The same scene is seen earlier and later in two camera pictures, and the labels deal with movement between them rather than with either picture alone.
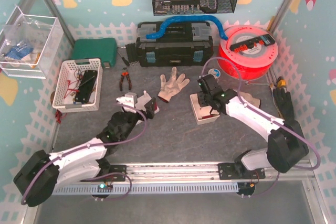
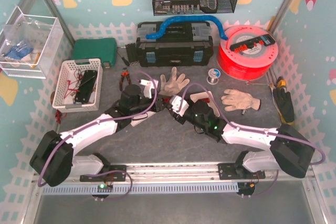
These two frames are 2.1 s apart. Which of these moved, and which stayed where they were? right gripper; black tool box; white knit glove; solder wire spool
Moved: right gripper
Stayed: solder wire spool; black tool box; white knit glove
